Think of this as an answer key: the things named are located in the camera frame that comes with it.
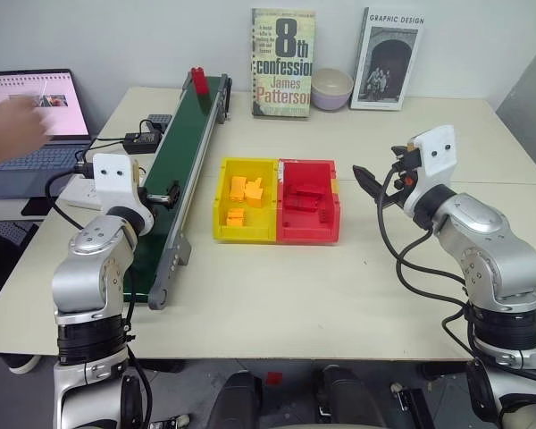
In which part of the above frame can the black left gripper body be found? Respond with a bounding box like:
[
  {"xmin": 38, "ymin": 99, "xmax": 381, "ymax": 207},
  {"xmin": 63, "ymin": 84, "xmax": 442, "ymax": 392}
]
[{"xmin": 136, "ymin": 165, "xmax": 155, "ymax": 206}]

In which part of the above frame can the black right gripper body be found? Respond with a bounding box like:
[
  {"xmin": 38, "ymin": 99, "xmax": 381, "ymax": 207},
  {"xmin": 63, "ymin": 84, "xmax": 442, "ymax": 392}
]
[{"xmin": 385, "ymin": 144, "xmax": 423, "ymax": 209}]

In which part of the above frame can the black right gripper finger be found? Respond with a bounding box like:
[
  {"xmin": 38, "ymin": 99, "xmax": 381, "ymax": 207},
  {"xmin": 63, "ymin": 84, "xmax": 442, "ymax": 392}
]
[
  {"xmin": 352, "ymin": 164, "xmax": 389, "ymax": 201},
  {"xmin": 375, "ymin": 194, "xmax": 407, "ymax": 210}
]

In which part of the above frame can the person's bare hand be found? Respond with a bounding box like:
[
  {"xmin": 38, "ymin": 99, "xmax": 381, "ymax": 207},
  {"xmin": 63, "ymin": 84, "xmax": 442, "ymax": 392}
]
[{"xmin": 0, "ymin": 95, "xmax": 55, "ymax": 172}]

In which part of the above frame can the black power adapter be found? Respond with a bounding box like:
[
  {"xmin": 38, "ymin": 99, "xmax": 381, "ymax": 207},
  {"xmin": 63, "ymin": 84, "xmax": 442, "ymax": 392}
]
[{"xmin": 122, "ymin": 130, "xmax": 163, "ymax": 156}]

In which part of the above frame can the yellow plastic bin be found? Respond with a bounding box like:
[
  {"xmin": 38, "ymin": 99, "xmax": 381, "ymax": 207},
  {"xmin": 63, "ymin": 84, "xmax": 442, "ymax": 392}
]
[{"xmin": 211, "ymin": 156, "xmax": 281, "ymax": 245}]

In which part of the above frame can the white power strip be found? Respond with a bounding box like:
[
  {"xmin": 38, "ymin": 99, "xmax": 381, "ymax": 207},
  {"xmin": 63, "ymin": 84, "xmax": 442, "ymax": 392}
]
[{"xmin": 65, "ymin": 175, "xmax": 105, "ymax": 212}]

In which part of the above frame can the yellow toy brick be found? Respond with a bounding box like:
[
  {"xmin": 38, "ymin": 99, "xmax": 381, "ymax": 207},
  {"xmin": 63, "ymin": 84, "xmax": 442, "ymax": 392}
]
[
  {"xmin": 224, "ymin": 206, "xmax": 247, "ymax": 228},
  {"xmin": 228, "ymin": 175, "xmax": 248, "ymax": 201},
  {"xmin": 244, "ymin": 176, "xmax": 266, "ymax": 208}
]

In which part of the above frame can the dark grey controller box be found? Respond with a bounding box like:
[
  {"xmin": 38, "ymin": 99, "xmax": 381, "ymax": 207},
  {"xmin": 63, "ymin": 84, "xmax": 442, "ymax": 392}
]
[{"xmin": 146, "ymin": 114, "xmax": 175, "ymax": 133}]

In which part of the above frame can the red toy brick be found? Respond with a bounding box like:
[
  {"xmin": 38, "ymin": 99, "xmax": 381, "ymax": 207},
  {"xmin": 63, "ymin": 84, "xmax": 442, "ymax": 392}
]
[
  {"xmin": 190, "ymin": 66, "xmax": 211, "ymax": 97},
  {"xmin": 287, "ymin": 181, "xmax": 326, "ymax": 212}
]

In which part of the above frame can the red plastic bin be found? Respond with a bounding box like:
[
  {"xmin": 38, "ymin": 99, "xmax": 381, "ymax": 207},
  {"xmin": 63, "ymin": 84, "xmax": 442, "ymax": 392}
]
[{"xmin": 273, "ymin": 156, "xmax": 343, "ymax": 246}]

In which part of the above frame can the beige and lilac bowl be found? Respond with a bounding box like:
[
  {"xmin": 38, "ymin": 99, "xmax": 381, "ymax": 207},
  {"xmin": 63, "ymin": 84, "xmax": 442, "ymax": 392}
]
[{"xmin": 310, "ymin": 67, "xmax": 356, "ymax": 113}]

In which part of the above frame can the grey laptop computer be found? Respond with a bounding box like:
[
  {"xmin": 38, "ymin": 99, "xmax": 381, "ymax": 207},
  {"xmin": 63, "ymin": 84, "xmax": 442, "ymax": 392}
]
[{"xmin": 0, "ymin": 68, "xmax": 96, "ymax": 201}]

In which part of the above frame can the Graphic Design white book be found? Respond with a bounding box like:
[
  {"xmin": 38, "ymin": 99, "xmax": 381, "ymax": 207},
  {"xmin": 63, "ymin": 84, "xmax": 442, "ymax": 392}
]
[{"xmin": 348, "ymin": 6, "xmax": 427, "ymax": 112}]

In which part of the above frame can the dark rounded shape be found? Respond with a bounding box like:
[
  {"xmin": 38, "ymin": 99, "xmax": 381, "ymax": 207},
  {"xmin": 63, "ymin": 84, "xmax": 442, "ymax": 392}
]
[
  {"xmin": 204, "ymin": 369, "xmax": 264, "ymax": 429},
  {"xmin": 315, "ymin": 364, "xmax": 388, "ymax": 429}
]

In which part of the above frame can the black and white shoe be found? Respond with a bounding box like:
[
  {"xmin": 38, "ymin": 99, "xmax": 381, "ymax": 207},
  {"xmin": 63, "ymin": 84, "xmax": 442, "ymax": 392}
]
[{"xmin": 5, "ymin": 354, "xmax": 42, "ymax": 374}]

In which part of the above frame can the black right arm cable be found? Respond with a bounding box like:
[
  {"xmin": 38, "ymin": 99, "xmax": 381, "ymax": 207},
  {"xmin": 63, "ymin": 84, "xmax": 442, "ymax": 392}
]
[{"xmin": 376, "ymin": 164, "xmax": 536, "ymax": 394}]

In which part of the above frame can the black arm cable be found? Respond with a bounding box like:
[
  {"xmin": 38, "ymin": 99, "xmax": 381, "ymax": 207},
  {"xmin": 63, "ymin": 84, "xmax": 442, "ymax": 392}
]
[
  {"xmin": 376, "ymin": 164, "xmax": 536, "ymax": 394},
  {"xmin": 43, "ymin": 161, "xmax": 154, "ymax": 429}
]

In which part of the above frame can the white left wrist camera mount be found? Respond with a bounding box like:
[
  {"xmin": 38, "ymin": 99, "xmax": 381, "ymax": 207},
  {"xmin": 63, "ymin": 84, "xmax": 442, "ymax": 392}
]
[{"xmin": 91, "ymin": 153, "xmax": 155, "ymax": 234}]

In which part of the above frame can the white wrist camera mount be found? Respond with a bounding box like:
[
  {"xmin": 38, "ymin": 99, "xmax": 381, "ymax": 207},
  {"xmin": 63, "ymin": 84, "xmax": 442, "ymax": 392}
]
[
  {"xmin": 403, "ymin": 124, "xmax": 457, "ymax": 216},
  {"xmin": 91, "ymin": 153, "xmax": 155, "ymax": 234}
]

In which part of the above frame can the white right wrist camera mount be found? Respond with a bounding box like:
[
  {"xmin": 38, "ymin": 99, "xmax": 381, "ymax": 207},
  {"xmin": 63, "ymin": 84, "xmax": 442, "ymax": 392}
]
[{"xmin": 403, "ymin": 124, "xmax": 457, "ymax": 216}]

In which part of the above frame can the green conveyor belt grey frame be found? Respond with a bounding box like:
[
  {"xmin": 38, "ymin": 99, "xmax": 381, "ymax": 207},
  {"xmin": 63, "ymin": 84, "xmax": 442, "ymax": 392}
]
[{"xmin": 121, "ymin": 71, "xmax": 233, "ymax": 312}]

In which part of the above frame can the black power adapter cable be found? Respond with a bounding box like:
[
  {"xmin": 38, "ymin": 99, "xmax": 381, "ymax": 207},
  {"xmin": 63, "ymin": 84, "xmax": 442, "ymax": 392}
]
[{"xmin": 72, "ymin": 118, "xmax": 149, "ymax": 167}]

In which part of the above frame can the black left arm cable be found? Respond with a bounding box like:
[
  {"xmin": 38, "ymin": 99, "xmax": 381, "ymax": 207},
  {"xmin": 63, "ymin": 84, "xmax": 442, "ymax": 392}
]
[{"xmin": 43, "ymin": 161, "xmax": 154, "ymax": 429}]

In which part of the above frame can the black metal floor rail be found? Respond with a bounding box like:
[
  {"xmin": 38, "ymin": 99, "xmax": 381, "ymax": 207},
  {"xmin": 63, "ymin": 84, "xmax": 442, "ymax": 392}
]
[{"xmin": 389, "ymin": 381, "xmax": 437, "ymax": 429}]

